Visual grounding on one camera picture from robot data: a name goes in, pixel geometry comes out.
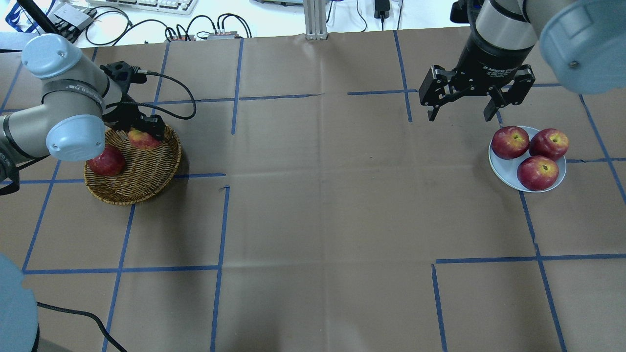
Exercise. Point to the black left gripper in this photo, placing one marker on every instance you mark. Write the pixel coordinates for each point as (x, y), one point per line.
(123, 113)

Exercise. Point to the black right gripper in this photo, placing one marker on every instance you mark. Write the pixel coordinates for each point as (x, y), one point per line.
(490, 62)

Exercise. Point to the yellow red apple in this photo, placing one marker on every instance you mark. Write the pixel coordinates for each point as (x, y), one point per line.
(142, 140)

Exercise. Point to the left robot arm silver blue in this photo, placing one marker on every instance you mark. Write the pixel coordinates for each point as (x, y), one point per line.
(79, 100)

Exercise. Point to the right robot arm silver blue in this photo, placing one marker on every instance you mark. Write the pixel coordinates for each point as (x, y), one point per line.
(582, 41)

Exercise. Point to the dark red apple in basket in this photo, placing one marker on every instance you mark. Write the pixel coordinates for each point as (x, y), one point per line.
(110, 163)

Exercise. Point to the woven wicker basket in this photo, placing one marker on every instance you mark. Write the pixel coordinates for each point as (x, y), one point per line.
(146, 173)

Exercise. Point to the red apple on plate front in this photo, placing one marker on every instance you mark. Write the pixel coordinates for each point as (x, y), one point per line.
(538, 173)

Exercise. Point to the grey usb hub box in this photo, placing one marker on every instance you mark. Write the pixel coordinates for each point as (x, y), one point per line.
(68, 18)

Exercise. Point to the white keyboard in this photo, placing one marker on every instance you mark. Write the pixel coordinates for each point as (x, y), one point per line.
(183, 7)

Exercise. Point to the brown paper table cover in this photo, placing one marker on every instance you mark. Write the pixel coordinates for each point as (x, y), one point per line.
(317, 209)

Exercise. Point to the aluminium frame post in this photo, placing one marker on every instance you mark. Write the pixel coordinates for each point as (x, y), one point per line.
(315, 19)

